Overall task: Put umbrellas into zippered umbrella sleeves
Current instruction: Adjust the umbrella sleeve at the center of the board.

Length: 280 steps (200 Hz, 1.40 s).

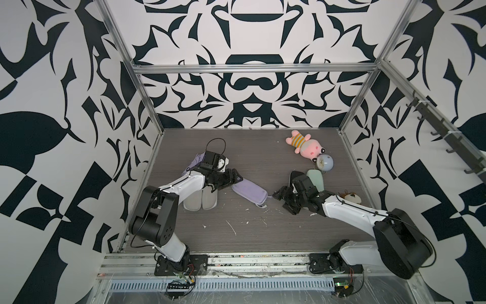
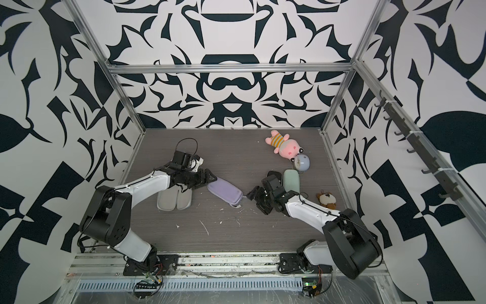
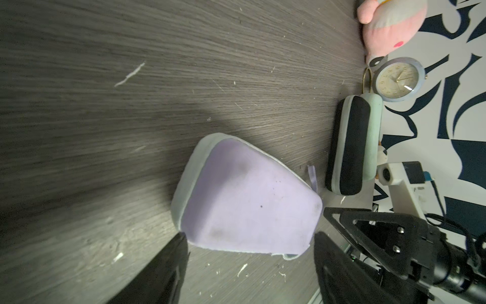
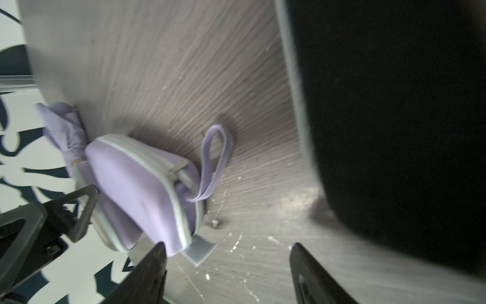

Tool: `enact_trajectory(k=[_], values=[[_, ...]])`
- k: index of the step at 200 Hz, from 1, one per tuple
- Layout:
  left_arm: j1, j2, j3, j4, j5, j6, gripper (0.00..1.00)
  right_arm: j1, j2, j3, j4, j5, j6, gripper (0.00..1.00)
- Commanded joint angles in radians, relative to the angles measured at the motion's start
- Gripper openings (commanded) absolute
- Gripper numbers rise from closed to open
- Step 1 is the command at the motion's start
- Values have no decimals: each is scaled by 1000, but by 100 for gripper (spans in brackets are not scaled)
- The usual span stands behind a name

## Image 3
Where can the pink plush pig toy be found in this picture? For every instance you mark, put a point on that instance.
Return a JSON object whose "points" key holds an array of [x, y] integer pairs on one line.
{"points": [[388, 25]]}

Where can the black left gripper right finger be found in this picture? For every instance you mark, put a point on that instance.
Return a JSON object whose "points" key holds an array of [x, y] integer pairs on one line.
{"points": [[339, 278]]}

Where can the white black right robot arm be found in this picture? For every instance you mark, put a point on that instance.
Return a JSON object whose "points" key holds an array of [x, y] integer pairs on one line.
{"points": [[466, 270]]}

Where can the brown white plush dog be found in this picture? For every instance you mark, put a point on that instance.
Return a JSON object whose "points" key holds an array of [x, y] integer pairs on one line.
{"points": [[382, 156]]}

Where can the blue round alarm clock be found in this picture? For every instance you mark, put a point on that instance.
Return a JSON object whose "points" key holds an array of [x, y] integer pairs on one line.
{"points": [[395, 80]]}

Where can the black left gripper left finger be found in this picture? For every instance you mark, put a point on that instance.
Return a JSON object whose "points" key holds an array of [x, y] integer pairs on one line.
{"points": [[162, 279]]}

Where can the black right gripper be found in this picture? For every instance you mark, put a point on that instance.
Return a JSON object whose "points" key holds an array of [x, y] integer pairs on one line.
{"points": [[404, 245]]}

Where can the lavender umbrella case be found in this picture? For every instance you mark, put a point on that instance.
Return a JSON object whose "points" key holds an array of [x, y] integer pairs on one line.
{"points": [[234, 197]]}

